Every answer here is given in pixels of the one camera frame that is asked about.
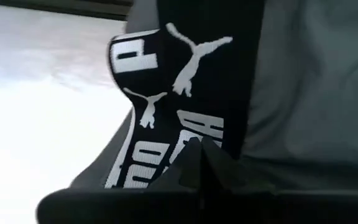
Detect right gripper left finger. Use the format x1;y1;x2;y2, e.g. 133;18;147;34
35;136;202;224

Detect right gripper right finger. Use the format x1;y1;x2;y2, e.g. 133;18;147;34
200;136;358;224

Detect grey shorts with printed waistband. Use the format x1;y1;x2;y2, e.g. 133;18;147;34
70;0;358;192

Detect black metal table frame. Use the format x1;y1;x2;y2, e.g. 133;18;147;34
0;0;135;22

